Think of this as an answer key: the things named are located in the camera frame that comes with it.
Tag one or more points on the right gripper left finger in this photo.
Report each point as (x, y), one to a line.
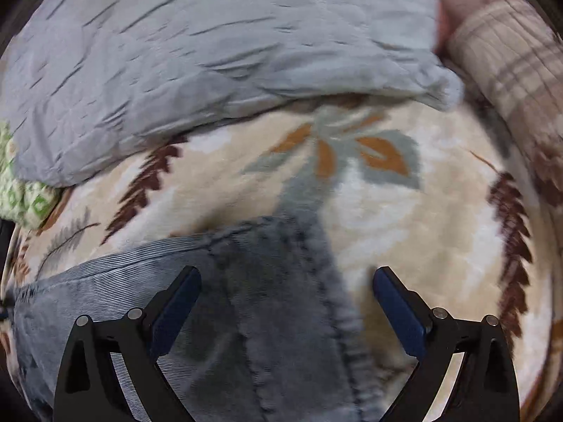
(88, 387)

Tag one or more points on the grey denim pants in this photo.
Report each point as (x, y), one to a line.
(274, 336)

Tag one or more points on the green white patterned quilt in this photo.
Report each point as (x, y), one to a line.
(26, 203)

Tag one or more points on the floral beige fleece blanket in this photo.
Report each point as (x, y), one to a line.
(450, 201)

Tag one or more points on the grey quilted pillow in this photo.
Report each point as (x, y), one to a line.
(90, 82)

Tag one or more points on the striped beige brown pillow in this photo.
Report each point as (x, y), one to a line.
(515, 60)

